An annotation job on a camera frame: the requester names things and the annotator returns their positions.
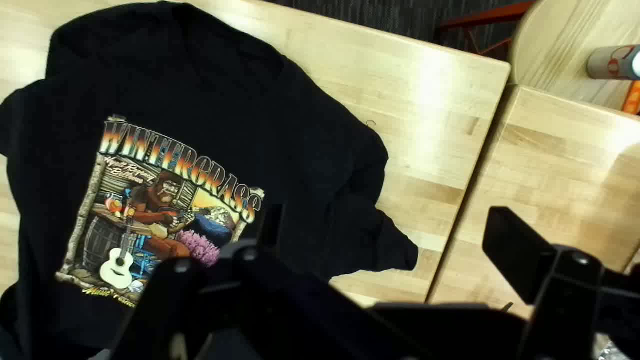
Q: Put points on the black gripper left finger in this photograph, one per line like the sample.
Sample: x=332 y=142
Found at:
x=252 y=303

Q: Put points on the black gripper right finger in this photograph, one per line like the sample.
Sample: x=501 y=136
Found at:
x=572 y=295

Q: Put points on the black graphic t-shirt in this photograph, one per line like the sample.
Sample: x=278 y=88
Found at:
x=159 y=133

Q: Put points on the white cylindrical tube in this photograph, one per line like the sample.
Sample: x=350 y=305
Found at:
x=614 y=62

